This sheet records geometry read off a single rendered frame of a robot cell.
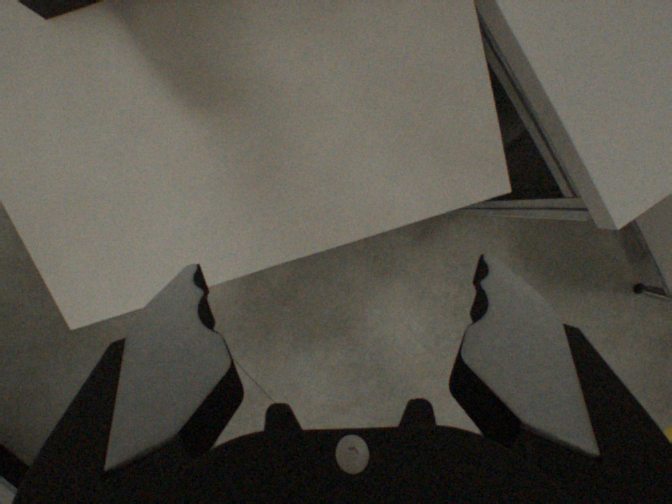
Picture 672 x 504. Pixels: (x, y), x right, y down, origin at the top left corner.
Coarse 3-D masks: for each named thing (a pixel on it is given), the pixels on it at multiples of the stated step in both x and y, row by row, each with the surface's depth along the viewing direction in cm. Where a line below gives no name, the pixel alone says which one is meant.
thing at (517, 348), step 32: (480, 256) 11; (480, 288) 9; (512, 288) 9; (480, 320) 7; (512, 320) 7; (544, 320) 7; (480, 352) 6; (512, 352) 6; (544, 352) 6; (480, 384) 6; (512, 384) 6; (544, 384) 6; (576, 384) 6; (480, 416) 6; (512, 416) 5; (544, 416) 5; (576, 416) 5; (576, 448) 5
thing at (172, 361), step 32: (192, 288) 9; (160, 320) 8; (192, 320) 8; (128, 352) 7; (160, 352) 7; (192, 352) 7; (224, 352) 7; (128, 384) 6; (160, 384) 6; (192, 384) 6; (224, 384) 6; (128, 416) 5; (160, 416) 5; (192, 416) 5; (224, 416) 6; (128, 448) 5; (160, 448) 5; (192, 448) 5
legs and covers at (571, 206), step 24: (480, 24) 36; (504, 72) 37; (528, 120) 39; (528, 144) 98; (552, 144) 38; (528, 168) 77; (552, 168) 41; (528, 192) 53; (552, 192) 47; (576, 192) 39; (528, 216) 53; (552, 216) 47; (576, 216) 42
